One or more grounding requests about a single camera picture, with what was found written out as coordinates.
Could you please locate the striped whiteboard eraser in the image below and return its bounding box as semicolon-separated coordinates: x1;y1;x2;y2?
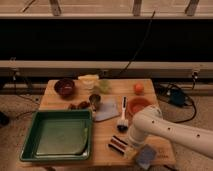
108;136;128;155

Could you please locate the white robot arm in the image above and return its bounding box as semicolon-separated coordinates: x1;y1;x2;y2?
127;105;213;159

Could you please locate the green plastic tray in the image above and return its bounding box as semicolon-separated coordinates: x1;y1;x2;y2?
20;110;93;162

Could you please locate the blue sponge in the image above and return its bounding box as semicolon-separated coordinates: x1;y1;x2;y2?
135;145;156;170

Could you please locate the black and white brush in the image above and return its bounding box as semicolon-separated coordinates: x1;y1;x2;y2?
117;97;128;132

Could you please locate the orange plate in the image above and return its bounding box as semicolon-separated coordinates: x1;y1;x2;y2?
127;97;151;116

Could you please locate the light blue cloth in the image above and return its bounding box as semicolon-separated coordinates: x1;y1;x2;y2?
94;98;119;122

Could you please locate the orange fruit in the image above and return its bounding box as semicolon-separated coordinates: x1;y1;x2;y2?
134;83;144;95

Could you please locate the brown toy food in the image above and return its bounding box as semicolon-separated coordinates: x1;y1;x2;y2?
68;101;90;110

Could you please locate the dark power adapter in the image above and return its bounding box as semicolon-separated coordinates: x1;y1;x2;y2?
169;91;185;107

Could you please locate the green cup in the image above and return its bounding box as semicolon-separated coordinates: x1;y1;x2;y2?
99;79;110;93

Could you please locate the yellow sponge block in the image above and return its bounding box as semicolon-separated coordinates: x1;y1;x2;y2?
78;74;99;83

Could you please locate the dark red bowl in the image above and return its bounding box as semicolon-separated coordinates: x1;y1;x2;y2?
54;78;75;98

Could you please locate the black floor cable right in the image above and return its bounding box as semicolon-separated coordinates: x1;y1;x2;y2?
153;83;198;124

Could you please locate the black floor cable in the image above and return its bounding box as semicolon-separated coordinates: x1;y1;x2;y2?
153;83;198;124
11;70;42;120

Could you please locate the black floor cable left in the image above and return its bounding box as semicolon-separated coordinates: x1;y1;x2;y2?
11;70;42;120

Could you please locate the black hanging cable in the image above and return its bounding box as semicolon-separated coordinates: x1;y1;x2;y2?
117;9;157;77

